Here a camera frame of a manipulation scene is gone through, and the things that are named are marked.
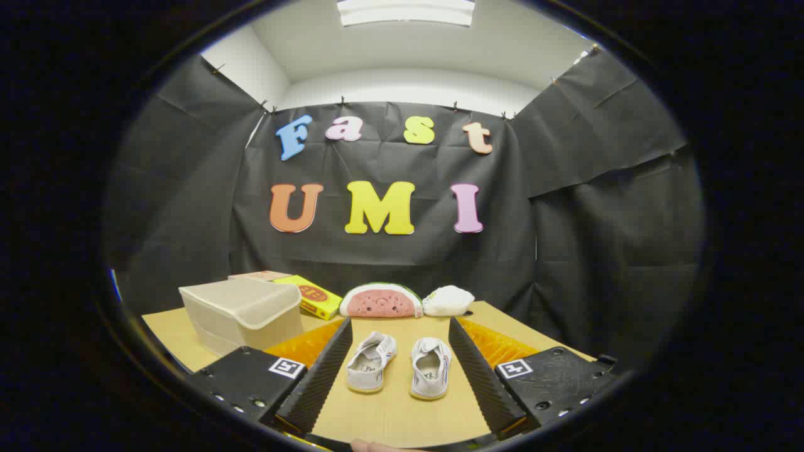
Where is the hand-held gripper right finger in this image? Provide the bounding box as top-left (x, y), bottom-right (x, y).
top-left (448, 316), bottom-right (619, 440)

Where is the white plush toy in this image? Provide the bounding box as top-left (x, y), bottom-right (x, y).
top-left (422, 285), bottom-right (475, 317)

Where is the beige book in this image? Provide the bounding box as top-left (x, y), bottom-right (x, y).
top-left (227, 271), bottom-right (293, 283)

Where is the large ceiling light panel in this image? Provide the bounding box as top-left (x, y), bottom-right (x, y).
top-left (336, 0), bottom-right (476, 28)

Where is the white canvas shoe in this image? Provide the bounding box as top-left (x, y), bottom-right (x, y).
top-left (410, 337), bottom-right (453, 401)
top-left (345, 331), bottom-right (398, 394)

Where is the watermelon slice plush toy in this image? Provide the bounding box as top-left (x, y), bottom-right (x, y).
top-left (339, 282), bottom-right (424, 318)

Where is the yellow book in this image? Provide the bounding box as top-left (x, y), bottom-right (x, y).
top-left (272, 275), bottom-right (343, 321)

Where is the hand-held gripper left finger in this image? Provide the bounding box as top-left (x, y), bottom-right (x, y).
top-left (188, 317), bottom-right (354, 437)

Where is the beige plastic storage box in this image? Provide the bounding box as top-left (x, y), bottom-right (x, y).
top-left (178, 278), bottom-right (304, 357)

